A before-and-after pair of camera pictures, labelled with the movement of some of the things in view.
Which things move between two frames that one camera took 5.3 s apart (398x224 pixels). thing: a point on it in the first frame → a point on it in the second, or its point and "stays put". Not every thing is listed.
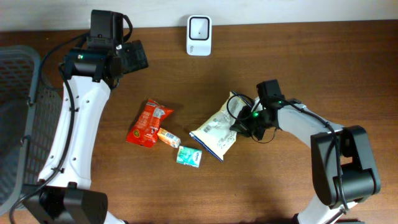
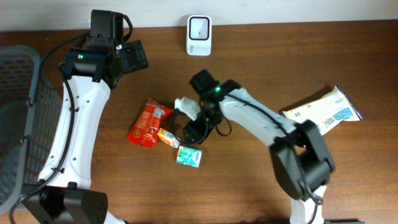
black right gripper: [241, 127] → [199, 132]
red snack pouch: [144, 130] stays put
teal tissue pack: [189, 156] stays put
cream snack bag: [216, 137] → [326, 111]
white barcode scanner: [199, 35] stays put
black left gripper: [135, 52] stays put
